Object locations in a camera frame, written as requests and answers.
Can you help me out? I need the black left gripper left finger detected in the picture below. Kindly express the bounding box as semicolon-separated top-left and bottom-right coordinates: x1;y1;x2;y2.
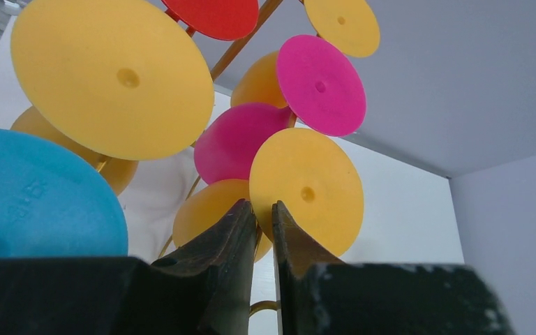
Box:
0;200;256;334

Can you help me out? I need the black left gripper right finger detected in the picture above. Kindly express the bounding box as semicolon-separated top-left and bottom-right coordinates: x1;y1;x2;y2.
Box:
271;202;514;334

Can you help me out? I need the blue wine glass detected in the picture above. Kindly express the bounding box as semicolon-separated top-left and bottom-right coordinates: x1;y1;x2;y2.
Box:
0;129;128;258

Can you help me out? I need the pink wine glass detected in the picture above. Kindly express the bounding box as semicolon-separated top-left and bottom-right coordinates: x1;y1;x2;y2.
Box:
194;35;367;184

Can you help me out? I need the yellow wine glass left row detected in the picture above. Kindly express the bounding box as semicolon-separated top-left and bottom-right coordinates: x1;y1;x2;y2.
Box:
10;1;215;193

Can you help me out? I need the red wine glass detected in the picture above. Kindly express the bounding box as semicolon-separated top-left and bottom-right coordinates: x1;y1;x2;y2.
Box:
162;0;259;41

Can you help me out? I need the gold wire glass rack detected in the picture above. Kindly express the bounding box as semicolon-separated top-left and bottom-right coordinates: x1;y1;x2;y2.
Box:
94;0;325;325

